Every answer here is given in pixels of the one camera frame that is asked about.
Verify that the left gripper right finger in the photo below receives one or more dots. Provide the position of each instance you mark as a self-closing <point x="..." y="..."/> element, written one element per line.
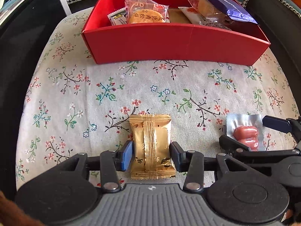
<point x="190" y="162"/>

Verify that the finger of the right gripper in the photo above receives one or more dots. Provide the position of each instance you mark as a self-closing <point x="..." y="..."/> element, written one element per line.
<point x="286" y="126"/>
<point x="236" y="149"/>

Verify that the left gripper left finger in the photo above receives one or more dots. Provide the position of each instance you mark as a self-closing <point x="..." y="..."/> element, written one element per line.
<point x="111" y="163"/>

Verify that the pink sausage packet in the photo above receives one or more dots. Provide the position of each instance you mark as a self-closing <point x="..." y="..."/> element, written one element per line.
<point x="246" y="129"/>

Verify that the gold snack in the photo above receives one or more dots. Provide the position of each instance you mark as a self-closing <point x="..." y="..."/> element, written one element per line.
<point x="152" y="137"/>

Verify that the white printed sauce packet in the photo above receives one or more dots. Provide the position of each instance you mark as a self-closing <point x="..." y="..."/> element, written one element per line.
<point x="213" y="24"/>

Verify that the red cardboard box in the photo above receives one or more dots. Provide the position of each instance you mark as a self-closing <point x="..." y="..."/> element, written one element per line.
<point x="169" y="41"/>

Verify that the purple wafer biscuit packet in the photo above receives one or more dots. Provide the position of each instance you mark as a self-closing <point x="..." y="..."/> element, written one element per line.
<point x="233" y="10"/>

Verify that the clear white pastry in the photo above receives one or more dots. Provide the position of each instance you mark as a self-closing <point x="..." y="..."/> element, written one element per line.
<point x="207" y="11"/>

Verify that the white noodle snack packet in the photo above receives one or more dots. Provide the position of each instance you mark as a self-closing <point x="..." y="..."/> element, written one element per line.
<point x="193" y="16"/>

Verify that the Kaprons wafer packet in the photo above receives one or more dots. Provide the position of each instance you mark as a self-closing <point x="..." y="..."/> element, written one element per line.
<point x="118" y="17"/>

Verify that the meat floss cake packet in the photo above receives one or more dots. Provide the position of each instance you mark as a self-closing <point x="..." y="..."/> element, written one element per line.
<point x="145" y="11"/>

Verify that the person left hand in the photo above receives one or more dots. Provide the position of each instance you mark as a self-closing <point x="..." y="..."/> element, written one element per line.
<point x="12" y="215"/>

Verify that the floral tablecloth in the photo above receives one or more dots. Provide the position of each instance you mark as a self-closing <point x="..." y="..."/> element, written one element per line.
<point x="73" y="105"/>

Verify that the grey green sofa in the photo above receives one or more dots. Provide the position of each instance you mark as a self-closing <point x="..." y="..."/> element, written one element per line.
<point x="280" y="20"/>

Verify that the black glossy tv stand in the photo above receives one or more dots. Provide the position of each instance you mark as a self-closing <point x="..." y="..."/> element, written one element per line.
<point x="25" y="29"/>

